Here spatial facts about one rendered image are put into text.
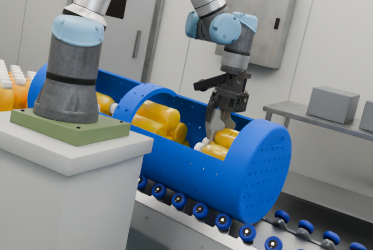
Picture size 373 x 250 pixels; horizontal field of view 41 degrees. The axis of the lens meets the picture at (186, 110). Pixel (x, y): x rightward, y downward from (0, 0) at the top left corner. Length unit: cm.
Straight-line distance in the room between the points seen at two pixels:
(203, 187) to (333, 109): 276
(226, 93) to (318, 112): 268
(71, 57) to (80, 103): 10
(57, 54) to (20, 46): 547
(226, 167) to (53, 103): 45
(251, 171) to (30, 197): 54
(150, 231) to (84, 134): 47
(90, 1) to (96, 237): 57
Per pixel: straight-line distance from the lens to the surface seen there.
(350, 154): 480
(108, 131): 118
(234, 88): 140
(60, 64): 116
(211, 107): 140
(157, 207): 147
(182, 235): 142
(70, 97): 115
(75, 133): 110
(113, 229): 128
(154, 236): 147
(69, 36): 115
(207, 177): 131
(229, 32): 121
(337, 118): 401
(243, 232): 132
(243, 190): 129
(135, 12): 554
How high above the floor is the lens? 147
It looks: 11 degrees down
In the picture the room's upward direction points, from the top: 12 degrees clockwise
